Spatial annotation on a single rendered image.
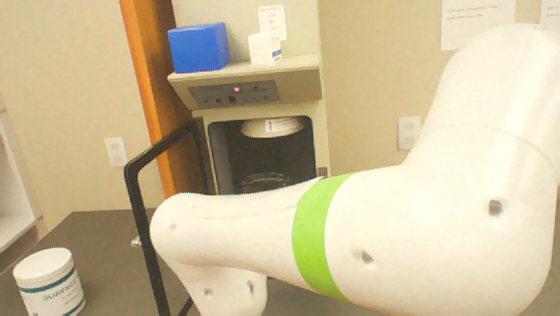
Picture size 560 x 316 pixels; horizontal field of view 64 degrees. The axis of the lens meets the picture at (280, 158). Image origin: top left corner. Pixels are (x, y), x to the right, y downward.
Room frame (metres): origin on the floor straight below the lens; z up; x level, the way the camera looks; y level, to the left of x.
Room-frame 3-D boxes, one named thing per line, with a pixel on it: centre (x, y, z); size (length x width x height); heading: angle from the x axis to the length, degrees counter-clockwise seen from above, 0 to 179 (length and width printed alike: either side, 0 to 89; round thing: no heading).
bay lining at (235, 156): (1.15, 0.02, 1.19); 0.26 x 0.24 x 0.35; 81
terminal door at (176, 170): (0.89, 0.24, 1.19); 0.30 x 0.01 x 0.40; 164
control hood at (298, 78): (0.98, 0.05, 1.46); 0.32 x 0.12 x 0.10; 81
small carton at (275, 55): (0.97, 0.00, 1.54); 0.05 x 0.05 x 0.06; 65
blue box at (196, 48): (0.99, 0.14, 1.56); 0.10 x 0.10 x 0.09; 81
